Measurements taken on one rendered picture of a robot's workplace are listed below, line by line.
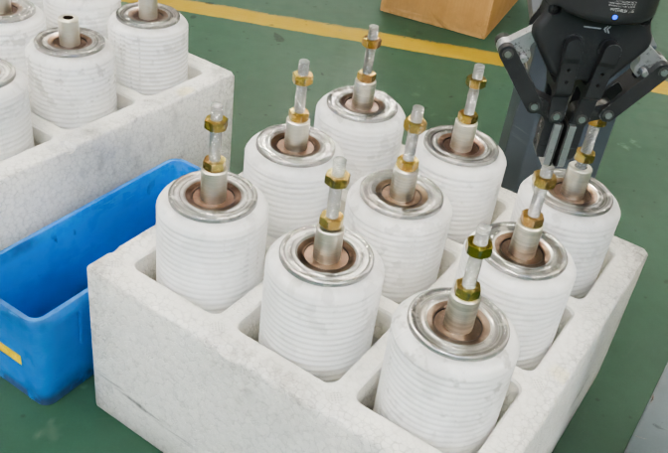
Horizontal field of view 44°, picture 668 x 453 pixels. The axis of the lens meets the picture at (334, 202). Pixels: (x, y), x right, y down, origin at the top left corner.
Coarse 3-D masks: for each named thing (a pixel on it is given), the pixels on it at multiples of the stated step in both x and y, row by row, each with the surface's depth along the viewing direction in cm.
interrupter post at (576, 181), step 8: (568, 168) 76; (576, 168) 75; (568, 176) 76; (576, 176) 75; (584, 176) 75; (568, 184) 76; (576, 184) 76; (584, 184) 76; (568, 192) 76; (576, 192) 76; (584, 192) 77
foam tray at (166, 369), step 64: (512, 192) 90; (128, 256) 74; (448, 256) 80; (640, 256) 83; (128, 320) 72; (192, 320) 68; (256, 320) 71; (384, 320) 72; (576, 320) 73; (128, 384) 76; (192, 384) 70; (256, 384) 65; (320, 384) 64; (512, 384) 67; (576, 384) 75; (192, 448) 75; (256, 448) 69; (320, 448) 64; (384, 448) 59; (512, 448) 61
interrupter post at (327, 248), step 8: (320, 232) 63; (328, 232) 63; (336, 232) 63; (320, 240) 63; (328, 240) 63; (336, 240) 63; (320, 248) 64; (328, 248) 64; (336, 248) 64; (320, 256) 64; (328, 256) 64; (336, 256) 64; (328, 264) 64
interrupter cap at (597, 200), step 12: (552, 192) 77; (588, 192) 78; (600, 192) 78; (552, 204) 75; (564, 204) 75; (576, 204) 76; (588, 204) 76; (600, 204) 76; (612, 204) 76; (576, 216) 74; (588, 216) 74
